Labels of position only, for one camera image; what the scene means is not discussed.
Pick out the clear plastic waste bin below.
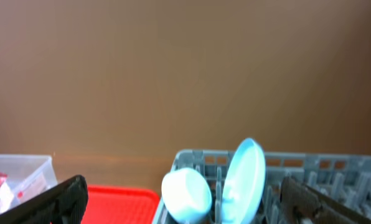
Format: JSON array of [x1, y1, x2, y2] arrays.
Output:
[[0, 154, 57, 209]]

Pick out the grey dishwasher rack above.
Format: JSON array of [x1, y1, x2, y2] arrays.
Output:
[[151, 149, 371, 224]]

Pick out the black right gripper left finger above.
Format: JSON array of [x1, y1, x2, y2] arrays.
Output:
[[0, 175, 88, 224]]

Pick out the blue bowl with rice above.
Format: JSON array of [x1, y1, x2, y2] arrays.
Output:
[[161, 167, 212, 223]]

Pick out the red serving tray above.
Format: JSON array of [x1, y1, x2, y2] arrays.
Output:
[[81, 185, 159, 224]]

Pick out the light blue plate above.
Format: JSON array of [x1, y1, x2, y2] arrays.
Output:
[[220, 138, 266, 224]]

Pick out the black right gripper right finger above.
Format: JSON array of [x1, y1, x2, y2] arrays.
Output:
[[280, 177, 371, 224]]

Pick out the white napkin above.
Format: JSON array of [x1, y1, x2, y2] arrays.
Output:
[[0, 182, 15, 217]]

